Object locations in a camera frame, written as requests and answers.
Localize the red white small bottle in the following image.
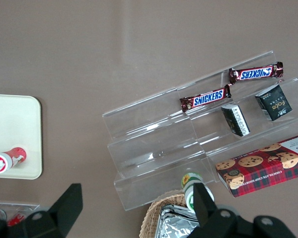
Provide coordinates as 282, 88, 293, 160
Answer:
0, 146, 27, 174

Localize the Snickers chocolate bar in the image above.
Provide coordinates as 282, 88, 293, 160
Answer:
228, 61, 284, 85
179, 84, 231, 113

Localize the red plaid cookie box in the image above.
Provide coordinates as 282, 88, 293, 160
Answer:
215, 132, 298, 198

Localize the clear acrylic tiered stand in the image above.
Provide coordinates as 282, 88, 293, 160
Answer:
101, 51, 298, 211

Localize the wicker basket with foil containers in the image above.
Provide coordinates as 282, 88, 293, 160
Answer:
139, 193, 197, 238

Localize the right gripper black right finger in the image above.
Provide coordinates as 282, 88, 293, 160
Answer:
191, 183, 298, 238

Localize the aluminium foil container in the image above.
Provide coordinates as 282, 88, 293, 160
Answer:
167, 204, 198, 220
156, 208, 202, 238

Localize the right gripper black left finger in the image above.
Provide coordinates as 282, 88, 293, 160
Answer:
0, 183, 83, 238

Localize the clear acrylic bottle rack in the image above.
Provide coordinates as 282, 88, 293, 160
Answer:
0, 201, 40, 225

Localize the black box with white label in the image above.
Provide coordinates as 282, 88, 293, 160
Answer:
221, 104, 251, 137

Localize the green white yogurt cup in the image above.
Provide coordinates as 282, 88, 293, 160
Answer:
180, 173, 215, 214

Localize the black box with gold lettering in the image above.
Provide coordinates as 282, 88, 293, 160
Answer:
255, 83, 293, 121

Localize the cream plastic tray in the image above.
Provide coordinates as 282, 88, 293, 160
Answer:
0, 94, 43, 179

